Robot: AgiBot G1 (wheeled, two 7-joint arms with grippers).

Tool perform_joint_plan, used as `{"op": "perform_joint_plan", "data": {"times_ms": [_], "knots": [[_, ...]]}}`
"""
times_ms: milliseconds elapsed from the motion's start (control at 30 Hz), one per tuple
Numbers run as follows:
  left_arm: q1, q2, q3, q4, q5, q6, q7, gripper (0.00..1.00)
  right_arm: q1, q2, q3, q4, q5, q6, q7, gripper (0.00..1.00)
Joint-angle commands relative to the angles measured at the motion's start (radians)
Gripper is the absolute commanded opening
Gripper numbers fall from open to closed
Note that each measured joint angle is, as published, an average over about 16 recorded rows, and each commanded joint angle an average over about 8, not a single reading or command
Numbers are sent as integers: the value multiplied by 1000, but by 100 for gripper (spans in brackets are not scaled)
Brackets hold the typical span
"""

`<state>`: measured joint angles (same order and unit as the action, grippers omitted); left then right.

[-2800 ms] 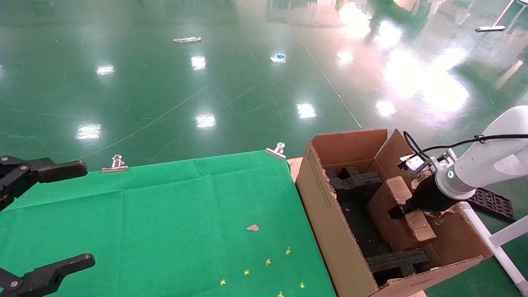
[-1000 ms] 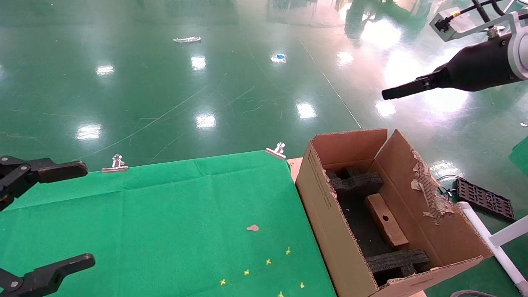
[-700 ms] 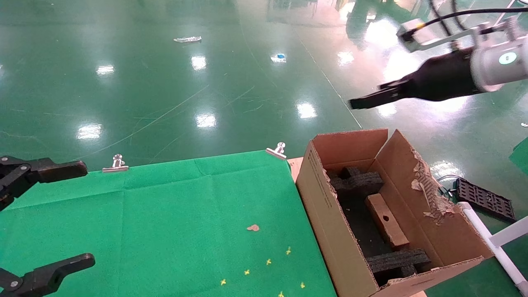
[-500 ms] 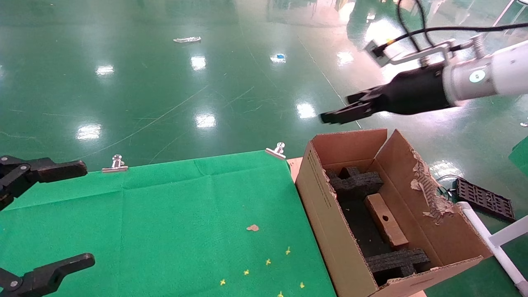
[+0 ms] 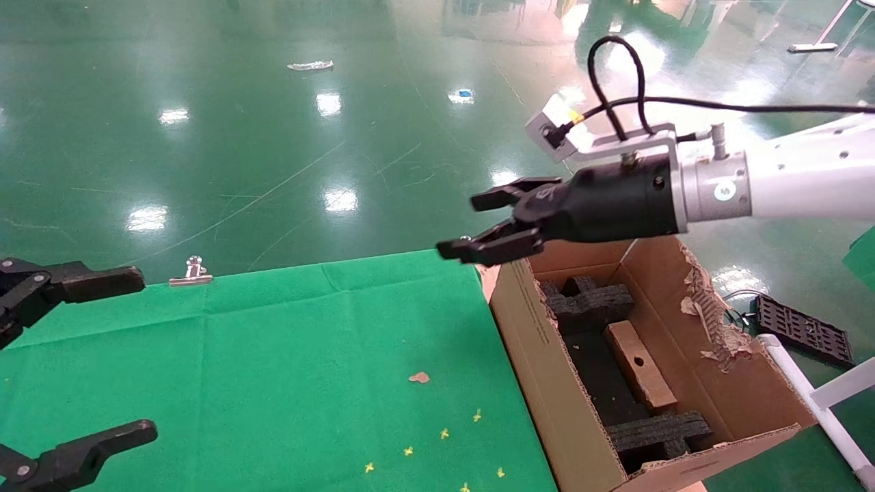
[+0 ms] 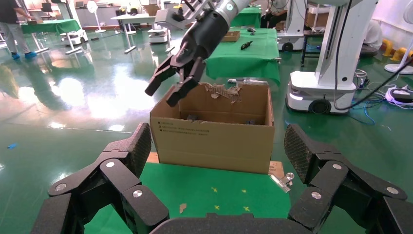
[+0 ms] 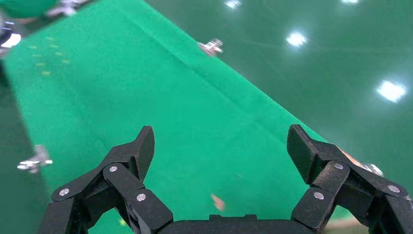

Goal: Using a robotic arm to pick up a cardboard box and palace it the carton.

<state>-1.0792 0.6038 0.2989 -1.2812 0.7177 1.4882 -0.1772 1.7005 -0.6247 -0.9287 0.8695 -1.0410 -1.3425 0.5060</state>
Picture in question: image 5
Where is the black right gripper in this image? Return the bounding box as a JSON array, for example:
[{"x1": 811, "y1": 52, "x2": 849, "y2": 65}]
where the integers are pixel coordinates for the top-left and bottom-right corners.
[{"x1": 437, "y1": 154, "x2": 682, "y2": 267}]

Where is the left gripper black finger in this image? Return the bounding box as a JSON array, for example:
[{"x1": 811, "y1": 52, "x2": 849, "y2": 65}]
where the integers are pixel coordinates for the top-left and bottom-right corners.
[
  {"x1": 0, "y1": 420, "x2": 159, "y2": 492},
  {"x1": 0, "y1": 257, "x2": 146, "y2": 349}
]

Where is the small brown cardboard box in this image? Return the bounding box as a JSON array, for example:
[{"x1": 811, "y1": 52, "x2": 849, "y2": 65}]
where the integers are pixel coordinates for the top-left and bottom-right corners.
[{"x1": 604, "y1": 320, "x2": 677, "y2": 411}]

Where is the large open cardboard carton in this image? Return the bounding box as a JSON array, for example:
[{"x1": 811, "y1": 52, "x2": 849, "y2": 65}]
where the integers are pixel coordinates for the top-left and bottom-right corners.
[{"x1": 489, "y1": 236, "x2": 818, "y2": 492}]

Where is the black foam carton liner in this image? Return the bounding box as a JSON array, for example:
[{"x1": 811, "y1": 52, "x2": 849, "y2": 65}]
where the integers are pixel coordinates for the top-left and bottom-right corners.
[{"x1": 562, "y1": 327, "x2": 650, "y2": 426}]

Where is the silver binder clip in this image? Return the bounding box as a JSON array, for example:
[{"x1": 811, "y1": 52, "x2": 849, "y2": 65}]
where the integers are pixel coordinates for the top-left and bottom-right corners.
[{"x1": 169, "y1": 256, "x2": 213, "y2": 287}]

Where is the green table cloth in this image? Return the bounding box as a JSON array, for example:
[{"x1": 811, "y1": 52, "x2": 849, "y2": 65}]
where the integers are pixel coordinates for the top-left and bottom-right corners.
[{"x1": 0, "y1": 249, "x2": 558, "y2": 492}]

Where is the black plastic grid tray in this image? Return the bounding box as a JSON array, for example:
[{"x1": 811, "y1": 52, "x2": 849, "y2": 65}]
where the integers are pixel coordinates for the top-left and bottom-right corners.
[{"x1": 754, "y1": 294, "x2": 855, "y2": 370}]

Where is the white stand base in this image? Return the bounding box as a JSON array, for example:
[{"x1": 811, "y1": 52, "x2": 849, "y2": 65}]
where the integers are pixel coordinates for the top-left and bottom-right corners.
[{"x1": 787, "y1": 0, "x2": 855, "y2": 54}]

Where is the green fabric piece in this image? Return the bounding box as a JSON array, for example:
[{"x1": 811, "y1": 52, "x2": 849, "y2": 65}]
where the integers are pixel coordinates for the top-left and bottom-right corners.
[{"x1": 842, "y1": 225, "x2": 875, "y2": 291}]

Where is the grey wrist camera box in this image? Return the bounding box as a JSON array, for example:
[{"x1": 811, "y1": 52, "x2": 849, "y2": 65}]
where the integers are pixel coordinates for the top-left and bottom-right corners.
[{"x1": 525, "y1": 92, "x2": 595, "y2": 163}]

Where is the grey metal camera bracket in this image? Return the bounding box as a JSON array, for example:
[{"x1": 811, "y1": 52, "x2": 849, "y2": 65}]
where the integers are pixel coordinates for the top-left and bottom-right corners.
[{"x1": 574, "y1": 123, "x2": 679, "y2": 166}]

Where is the thick black braided cable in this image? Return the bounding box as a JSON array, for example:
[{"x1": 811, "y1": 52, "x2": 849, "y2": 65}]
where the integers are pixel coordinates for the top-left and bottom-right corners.
[{"x1": 588, "y1": 36, "x2": 651, "y2": 141}]

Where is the long smooth black cable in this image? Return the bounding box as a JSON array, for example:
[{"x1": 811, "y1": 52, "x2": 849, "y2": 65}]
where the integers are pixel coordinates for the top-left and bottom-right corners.
[{"x1": 578, "y1": 96, "x2": 875, "y2": 117}]

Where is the white metal frame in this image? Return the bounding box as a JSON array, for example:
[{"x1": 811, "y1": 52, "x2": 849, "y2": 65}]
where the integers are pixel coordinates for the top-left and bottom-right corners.
[{"x1": 755, "y1": 333, "x2": 875, "y2": 492}]

